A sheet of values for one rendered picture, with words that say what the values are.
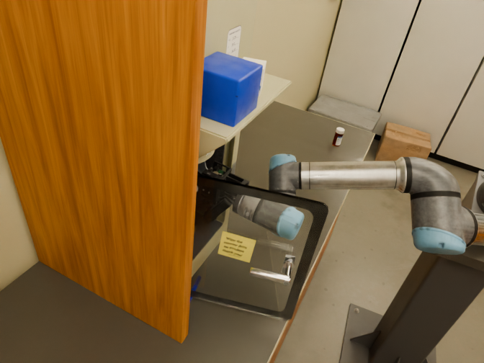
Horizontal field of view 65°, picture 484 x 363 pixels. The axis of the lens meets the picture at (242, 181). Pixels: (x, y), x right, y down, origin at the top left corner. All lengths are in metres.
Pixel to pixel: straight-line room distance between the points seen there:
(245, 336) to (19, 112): 0.74
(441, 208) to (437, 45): 2.77
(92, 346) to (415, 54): 3.33
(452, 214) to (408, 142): 2.60
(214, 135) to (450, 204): 0.62
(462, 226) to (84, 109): 0.88
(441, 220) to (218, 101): 0.62
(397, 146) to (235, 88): 3.05
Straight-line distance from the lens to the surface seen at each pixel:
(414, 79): 3.80
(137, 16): 0.58
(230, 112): 0.68
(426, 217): 1.04
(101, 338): 1.07
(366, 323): 2.38
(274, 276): 0.84
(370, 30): 3.75
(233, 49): 0.86
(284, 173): 1.03
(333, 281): 2.50
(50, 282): 1.20
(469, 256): 1.56
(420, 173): 1.05
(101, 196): 0.83
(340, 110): 3.71
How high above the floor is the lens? 1.85
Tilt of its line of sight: 37 degrees down
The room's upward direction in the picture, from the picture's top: 9 degrees clockwise
